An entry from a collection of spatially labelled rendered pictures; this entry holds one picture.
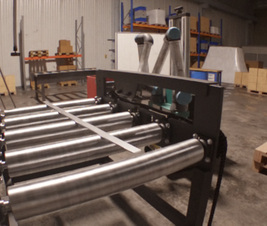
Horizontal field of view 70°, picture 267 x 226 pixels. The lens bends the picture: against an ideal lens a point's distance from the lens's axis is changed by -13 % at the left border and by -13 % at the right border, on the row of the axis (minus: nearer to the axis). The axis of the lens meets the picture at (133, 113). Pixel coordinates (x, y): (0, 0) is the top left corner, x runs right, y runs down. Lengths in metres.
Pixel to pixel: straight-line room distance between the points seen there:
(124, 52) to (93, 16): 6.61
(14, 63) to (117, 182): 10.65
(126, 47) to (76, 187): 5.50
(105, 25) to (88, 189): 12.05
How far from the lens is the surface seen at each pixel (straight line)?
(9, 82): 9.13
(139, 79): 1.39
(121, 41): 6.01
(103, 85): 1.89
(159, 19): 12.87
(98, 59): 12.23
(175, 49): 2.03
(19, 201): 0.67
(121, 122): 1.36
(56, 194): 0.68
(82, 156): 0.98
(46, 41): 11.42
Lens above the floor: 1.27
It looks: 15 degrees down
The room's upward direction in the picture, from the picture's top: straight up
